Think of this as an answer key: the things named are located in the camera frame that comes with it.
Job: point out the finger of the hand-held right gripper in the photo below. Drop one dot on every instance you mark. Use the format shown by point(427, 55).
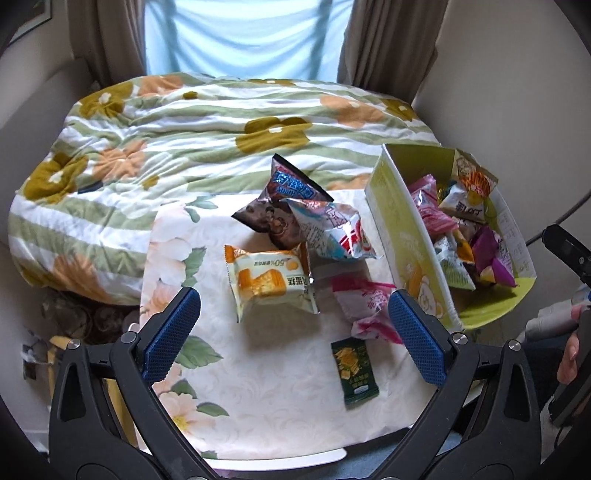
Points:
point(565, 249)

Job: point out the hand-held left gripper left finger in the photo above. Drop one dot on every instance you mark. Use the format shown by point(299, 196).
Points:
point(168, 332)

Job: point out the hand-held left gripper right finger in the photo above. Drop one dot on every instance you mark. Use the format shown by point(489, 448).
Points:
point(418, 337)

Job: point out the pink white snack packet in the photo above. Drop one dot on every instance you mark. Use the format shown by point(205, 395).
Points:
point(369, 304)

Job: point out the white green snack packet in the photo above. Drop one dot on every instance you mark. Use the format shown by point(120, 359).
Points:
point(455, 270)

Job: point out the purple snack packet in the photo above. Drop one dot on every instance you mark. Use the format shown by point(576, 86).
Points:
point(485, 244)

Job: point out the yellow-green cardboard box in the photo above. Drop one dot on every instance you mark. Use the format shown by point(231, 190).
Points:
point(401, 240)

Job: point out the orange white cake packet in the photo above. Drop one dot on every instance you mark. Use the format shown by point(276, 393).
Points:
point(268, 281)

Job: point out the orange pretzel snack packet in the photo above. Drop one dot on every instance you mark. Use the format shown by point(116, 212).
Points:
point(475, 180)

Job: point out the person's right hand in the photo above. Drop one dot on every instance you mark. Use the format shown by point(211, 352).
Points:
point(570, 355)

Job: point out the dark green small packet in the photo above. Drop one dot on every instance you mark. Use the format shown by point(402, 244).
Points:
point(354, 374)

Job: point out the person's grey clothing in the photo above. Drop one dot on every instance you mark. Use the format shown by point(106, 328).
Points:
point(549, 325)

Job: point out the white floral tablecloth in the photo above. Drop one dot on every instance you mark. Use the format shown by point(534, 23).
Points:
point(258, 369)

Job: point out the light blue white snack packet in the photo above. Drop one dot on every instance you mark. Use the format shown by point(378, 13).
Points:
point(332, 230)

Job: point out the brown cartoon snack packet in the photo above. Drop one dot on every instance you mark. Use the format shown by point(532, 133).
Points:
point(270, 221)

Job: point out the white table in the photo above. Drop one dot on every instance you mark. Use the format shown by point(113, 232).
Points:
point(277, 454)

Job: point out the blue foil snack packet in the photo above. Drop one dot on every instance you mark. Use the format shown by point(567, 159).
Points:
point(295, 182)

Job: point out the floral striped blanket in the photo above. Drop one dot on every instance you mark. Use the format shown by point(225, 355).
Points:
point(184, 129)

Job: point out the grey bed headboard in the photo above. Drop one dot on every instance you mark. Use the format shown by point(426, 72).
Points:
point(41, 97)

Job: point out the brown curtain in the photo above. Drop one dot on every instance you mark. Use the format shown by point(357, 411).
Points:
point(106, 41)
point(388, 46)

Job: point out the light blue cloth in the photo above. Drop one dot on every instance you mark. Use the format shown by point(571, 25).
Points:
point(244, 37)

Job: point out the framed wall picture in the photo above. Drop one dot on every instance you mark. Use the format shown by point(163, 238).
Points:
point(32, 18)

